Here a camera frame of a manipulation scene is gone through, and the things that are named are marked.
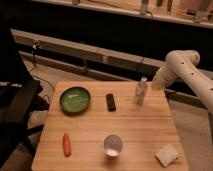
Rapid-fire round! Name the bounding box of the black cable on floor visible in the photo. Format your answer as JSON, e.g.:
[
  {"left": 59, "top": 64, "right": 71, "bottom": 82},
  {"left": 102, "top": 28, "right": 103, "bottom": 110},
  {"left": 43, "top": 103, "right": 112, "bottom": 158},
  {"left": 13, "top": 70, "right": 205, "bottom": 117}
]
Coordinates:
[{"left": 31, "top": 40, "right": 56, "bottom": 91}]

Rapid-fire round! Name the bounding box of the black office chair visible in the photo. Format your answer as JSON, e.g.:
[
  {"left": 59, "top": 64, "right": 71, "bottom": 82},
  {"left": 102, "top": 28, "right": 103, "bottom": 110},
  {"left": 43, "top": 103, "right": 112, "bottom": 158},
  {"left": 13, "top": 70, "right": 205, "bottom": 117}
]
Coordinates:
[{"left": 0, "top": 16, "right": 49, "bottom": 168}]

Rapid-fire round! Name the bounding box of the green bowl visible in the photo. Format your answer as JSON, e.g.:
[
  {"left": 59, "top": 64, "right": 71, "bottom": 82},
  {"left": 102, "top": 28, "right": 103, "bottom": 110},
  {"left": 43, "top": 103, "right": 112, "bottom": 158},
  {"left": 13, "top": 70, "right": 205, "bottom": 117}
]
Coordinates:
[{"left": 60, "top": 87, "right": 91, "bottom": 113}]

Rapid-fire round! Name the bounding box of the orange carrot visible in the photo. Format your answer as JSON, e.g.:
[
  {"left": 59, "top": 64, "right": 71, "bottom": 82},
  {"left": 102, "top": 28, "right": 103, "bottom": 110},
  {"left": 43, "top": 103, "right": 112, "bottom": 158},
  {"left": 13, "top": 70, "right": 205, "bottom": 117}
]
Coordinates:
[{"left": 63, "top": 133, "right": 71, "bottom": 157}]

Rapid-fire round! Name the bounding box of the clear plastic cup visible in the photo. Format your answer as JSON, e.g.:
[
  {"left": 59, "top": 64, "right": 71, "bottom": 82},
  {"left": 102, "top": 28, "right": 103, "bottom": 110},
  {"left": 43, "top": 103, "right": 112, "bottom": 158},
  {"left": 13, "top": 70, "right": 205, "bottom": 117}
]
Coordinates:
[{"left": 103, "top": 134, "right": 123, "bottom": 157}]

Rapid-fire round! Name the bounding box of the beige sponge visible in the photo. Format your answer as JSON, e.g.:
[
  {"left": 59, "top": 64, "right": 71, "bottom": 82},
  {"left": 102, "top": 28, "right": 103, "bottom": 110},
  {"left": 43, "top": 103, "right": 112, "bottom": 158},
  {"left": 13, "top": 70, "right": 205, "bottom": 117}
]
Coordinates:
[{"left": 155, "top": 144, "right": 179, "bottom": 167}]

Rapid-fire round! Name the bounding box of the clear plastic bottle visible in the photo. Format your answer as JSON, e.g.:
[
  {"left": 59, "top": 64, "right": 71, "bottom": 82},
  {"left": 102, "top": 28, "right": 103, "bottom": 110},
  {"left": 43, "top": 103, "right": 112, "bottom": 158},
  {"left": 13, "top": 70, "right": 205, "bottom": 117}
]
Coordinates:
[{"left": 135, "top": 77, "right": 148, "bottom": 104}]

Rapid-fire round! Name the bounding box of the wooden table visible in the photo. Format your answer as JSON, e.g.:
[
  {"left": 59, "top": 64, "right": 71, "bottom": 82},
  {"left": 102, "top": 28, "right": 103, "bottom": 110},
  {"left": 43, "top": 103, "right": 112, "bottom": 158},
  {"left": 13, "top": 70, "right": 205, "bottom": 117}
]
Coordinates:
[{"left": 32, "top": 81, "right": 189, "bottom": 171}]

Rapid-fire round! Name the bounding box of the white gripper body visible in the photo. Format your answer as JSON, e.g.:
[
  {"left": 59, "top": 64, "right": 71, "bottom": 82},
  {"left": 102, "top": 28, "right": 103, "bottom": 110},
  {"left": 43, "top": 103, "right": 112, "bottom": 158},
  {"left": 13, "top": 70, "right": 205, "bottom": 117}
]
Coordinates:
[{"left": 151, "top": 65, "right": 177, "bottom": 90}]

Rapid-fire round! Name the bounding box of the black rectangular block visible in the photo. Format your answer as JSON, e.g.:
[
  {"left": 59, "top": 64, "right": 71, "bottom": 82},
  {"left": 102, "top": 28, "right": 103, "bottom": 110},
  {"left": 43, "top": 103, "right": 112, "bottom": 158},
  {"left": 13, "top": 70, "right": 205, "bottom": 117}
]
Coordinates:
[{"left": 106, "top": 94, "right": 116, "bottom": 111}]

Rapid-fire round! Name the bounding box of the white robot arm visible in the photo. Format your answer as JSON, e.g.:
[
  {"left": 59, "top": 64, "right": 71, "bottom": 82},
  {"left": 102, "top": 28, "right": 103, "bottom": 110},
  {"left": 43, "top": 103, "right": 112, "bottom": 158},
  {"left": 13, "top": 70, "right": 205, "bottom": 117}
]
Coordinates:
[{"left": 151, "top": 50, "right": 213, "bottom": 114}]

